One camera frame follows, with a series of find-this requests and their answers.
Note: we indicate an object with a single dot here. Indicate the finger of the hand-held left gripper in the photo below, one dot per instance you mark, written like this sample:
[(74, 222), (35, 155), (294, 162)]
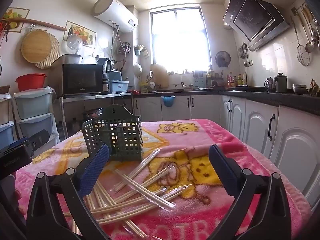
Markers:
[(18, 141), (38, 137)]

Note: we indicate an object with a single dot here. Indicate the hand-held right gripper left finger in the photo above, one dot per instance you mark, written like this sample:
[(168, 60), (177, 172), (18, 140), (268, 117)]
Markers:
[(93, 170)]

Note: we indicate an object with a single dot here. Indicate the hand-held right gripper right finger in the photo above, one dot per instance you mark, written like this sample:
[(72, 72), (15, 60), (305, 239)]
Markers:
[(221, 170)]

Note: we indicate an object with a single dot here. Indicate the green plastic utensil basket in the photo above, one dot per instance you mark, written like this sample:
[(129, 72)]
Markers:
[(125, 140)]

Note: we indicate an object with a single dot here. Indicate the group of wooden chopsticks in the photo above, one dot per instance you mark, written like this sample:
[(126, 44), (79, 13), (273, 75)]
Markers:
[(140, 191)]

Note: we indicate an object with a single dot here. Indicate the row of hanging kitchen utensils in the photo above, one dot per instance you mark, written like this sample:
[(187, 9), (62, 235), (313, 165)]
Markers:
[(311, 35)]

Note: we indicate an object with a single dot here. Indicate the blue plastic drawer unit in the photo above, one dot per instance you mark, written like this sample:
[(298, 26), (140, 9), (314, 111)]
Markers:
[(6, 120)]

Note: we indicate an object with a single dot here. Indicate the grey plastic drawer unit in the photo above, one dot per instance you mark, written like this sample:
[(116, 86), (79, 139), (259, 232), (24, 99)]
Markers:
[(33, 105)]

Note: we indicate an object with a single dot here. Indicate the woven wicker basket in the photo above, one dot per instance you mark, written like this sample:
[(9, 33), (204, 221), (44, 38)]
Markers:
[(4, 89)]

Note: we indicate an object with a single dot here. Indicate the red plastic basin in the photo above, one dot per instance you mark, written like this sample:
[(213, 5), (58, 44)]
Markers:
[(31, 82)]

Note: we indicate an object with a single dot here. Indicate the white base kitchen cabinets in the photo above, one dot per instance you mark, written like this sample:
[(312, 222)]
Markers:
[(252, 120)]

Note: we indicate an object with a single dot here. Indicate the pink printed bear blanket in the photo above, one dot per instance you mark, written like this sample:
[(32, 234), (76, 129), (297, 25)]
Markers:
[(190, 222)]

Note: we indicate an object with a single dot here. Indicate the black microwave oven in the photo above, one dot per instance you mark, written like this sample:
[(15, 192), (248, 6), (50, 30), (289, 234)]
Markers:
[(80, 78)]

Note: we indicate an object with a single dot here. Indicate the grey pot with lid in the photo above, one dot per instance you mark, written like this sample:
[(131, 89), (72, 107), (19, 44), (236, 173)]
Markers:
[(71, 58)]

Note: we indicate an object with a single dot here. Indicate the black gas cooktop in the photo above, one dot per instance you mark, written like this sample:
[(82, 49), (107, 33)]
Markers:
[(250, 88)]

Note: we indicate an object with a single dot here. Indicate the round woven straw mat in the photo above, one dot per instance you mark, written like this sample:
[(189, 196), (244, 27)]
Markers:
[(55, 52)]

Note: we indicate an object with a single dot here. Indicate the blue hanging plastic bin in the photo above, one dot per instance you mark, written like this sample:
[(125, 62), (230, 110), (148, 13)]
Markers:
[(168, 101)]

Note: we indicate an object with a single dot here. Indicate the blue-grey plastic dish box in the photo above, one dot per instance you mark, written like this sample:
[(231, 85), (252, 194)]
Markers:
[(118, 86)]

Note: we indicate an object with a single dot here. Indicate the patterned bowl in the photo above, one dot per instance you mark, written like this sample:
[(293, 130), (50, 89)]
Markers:
[(187, 87)]

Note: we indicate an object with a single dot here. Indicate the teal knife block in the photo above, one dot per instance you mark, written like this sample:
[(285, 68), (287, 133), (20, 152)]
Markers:
[(200, 82)]

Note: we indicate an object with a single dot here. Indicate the row of condiment bottles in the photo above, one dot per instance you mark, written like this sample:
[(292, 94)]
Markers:
[(236, 80)]

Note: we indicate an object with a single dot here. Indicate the round bamboo tray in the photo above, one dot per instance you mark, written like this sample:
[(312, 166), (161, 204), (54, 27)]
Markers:
[(36, 46)]

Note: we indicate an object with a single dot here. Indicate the black kitchen countertop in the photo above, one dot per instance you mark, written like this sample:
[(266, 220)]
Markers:
[(287, 100)]

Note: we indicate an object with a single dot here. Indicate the black blender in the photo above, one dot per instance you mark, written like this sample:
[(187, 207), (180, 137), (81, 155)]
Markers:
[(105, 66)]

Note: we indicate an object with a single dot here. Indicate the glass french press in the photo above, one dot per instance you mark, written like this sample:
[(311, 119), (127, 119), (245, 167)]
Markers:
[(269, 85)]

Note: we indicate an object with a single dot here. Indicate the dark green metal teapot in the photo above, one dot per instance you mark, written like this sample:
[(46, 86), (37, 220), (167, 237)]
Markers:
[(280, 83)]

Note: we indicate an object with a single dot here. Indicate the chrome faucet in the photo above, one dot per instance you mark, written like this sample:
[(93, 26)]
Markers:
[(150, 76)]

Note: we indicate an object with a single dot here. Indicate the white hanging bowl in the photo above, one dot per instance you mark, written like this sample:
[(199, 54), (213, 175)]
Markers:
[(138, 69)]

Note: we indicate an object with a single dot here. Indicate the beige cutting board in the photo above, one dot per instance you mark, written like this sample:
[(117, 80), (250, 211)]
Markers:
[(160, 76)]

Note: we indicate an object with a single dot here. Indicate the stainless steel bowl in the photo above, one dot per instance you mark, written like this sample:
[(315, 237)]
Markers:
[(299, 89)]

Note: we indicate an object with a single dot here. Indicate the long wooden rolling pin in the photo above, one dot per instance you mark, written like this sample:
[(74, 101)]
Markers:
[(37, 22)]

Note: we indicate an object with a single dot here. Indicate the small hanging utensil rack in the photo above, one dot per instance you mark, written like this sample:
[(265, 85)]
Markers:
[(243, 52)]

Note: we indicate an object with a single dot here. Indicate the brown crumpled rag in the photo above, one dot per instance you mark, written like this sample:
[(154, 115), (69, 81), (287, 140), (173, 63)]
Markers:
[(314, 87)]

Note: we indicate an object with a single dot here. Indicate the kitchen window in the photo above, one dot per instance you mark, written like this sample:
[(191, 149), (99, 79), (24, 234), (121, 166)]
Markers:
[(178, 37)]

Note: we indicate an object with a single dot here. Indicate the white cylindrical water heater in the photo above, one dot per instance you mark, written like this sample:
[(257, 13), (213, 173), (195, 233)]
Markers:
[(112, 11)]

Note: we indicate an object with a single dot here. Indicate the black glass range hood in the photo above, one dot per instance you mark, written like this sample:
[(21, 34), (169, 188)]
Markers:
[(255, 17)]

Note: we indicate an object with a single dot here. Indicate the white wall socket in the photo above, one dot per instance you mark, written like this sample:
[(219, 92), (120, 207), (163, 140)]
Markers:
[(248, 63)]

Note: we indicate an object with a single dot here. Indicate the small wall fan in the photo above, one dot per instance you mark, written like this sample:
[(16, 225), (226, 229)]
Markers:
[(223, 58)]

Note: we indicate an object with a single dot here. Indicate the fruit wall poster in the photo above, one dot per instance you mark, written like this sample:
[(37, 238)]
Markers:
[(86, 36), (13, 17)]

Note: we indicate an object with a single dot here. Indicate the wall-mounted plastic holder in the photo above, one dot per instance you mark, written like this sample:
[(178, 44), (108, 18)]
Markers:
[(141, 51)]

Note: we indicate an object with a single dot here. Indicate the silver flexible vent duct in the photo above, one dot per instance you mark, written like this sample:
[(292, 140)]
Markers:
[(227, 25)]

